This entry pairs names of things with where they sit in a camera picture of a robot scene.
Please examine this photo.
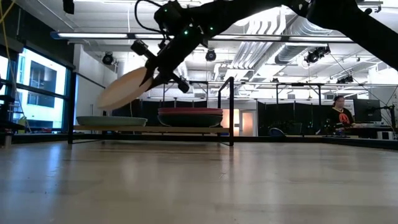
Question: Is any black ceiling spotlight cluster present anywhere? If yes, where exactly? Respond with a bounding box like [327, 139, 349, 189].
[304, 45, 331, 65]

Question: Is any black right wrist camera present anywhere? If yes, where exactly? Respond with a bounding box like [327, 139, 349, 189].
[154, 0, 194, 35]

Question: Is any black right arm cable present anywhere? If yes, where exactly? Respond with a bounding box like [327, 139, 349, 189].
[134, 0, 163, 34]

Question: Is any teal plate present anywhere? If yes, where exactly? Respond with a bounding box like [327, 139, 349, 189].
[76, 116, 148, 127]

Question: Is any light pink plate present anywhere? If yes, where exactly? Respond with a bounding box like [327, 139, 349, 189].
[157, 114, 224, 128]

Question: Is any black computer monitor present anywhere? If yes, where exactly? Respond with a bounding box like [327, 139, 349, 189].
[353, 98, 382, 123]

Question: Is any silver ventilation duct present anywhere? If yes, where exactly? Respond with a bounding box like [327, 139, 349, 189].
[233, 9, 335, 65]

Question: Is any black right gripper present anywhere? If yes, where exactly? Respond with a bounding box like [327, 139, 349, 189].
[130, 29, 208, 93]

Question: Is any peach plate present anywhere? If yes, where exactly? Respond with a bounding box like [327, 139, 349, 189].
[96, 66, 154, 111]

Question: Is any black metal shelf frame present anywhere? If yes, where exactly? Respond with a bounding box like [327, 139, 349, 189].
[67, 70, 234, 147]

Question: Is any long LED light bar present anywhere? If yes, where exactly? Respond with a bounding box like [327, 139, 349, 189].
[211, 34, 354, 43]
[51, 30, 165, 40]

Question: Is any person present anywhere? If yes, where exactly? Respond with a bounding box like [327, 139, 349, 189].
[326, 95, 357, 131]

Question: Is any black room partition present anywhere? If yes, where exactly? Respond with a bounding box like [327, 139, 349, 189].
[111, 98, 218, 118]
[257, 102, 335, 136]

